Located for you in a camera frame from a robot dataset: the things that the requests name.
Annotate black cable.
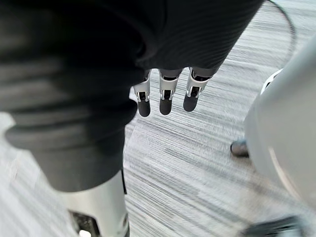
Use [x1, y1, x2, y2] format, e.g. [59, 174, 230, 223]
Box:
[266, 0, 297, 54]

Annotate silver robot leg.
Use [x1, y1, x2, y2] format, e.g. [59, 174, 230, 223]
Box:
[243, 34, 316, 213]

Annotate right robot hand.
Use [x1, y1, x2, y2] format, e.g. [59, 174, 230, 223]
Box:
[0, 0, 264, 237]

